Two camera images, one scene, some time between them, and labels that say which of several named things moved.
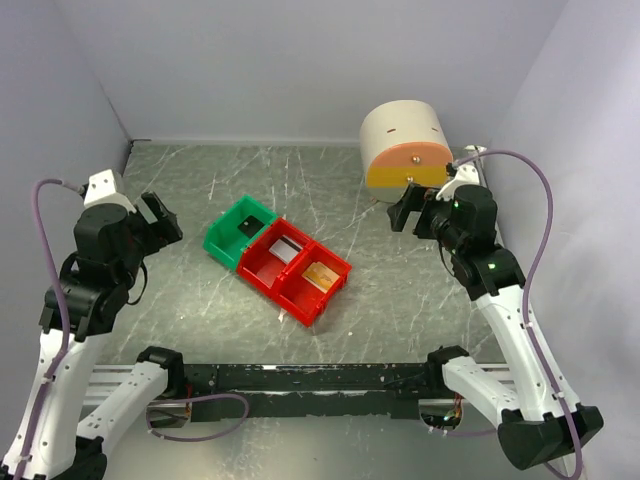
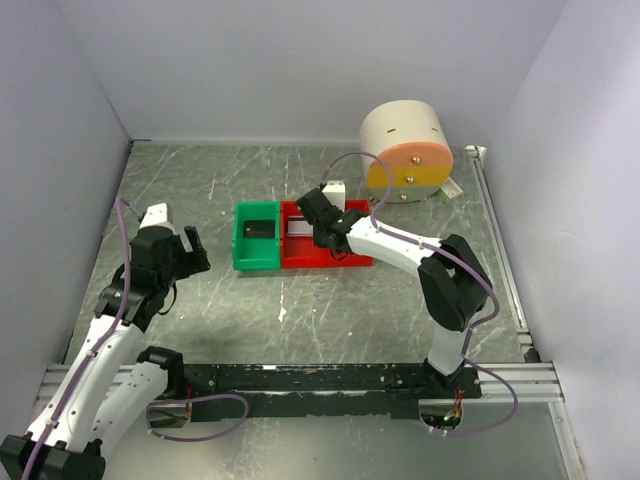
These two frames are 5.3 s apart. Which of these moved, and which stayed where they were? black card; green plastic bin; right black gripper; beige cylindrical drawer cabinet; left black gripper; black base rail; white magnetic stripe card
Moved: green plastic bin; left black gripper; right black gripper; white magnetic stripe card
Stayed: black base rail; beige cylindrical drawer cabinet; black card
